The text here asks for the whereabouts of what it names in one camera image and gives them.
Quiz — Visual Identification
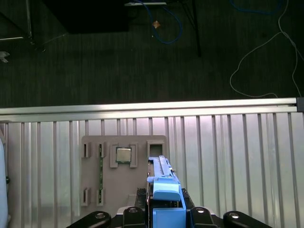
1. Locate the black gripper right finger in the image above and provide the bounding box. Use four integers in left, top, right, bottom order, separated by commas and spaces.
181, 187, 274, 228

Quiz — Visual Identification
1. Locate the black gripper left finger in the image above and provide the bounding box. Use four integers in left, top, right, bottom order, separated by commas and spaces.
68, 187, 147, 228

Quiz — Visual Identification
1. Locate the hard disk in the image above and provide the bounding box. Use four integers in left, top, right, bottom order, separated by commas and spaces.
146, 155, 188, 228

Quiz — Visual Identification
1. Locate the grey parts rack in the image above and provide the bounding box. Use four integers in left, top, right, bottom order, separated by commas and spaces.
81, 134, 167, 207

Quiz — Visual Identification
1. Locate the green RAM stick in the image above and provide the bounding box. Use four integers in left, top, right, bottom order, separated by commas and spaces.
98, 144, 105, 205

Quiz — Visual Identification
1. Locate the silver CPU chip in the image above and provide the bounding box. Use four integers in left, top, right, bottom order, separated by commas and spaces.
115, 147, 132, 163

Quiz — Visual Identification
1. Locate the black stand leg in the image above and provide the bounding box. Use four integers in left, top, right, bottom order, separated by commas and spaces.
185, 0, 202, 57

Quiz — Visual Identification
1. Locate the black floor cabinet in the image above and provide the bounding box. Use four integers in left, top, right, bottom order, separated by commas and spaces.
42, 0, 131, 34

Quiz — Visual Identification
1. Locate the white power strip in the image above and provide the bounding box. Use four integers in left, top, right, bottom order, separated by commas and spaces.
123, 1, 167, 7

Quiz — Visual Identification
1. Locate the white floor cable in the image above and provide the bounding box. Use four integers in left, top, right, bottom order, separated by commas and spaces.
229, 0, 304, 98

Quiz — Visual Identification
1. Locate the blue floor cable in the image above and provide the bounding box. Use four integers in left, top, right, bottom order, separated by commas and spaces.
133, 0, 183, 45

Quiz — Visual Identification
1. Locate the metal tube frame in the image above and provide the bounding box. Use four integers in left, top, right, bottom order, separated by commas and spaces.
0, 0, 46, 52

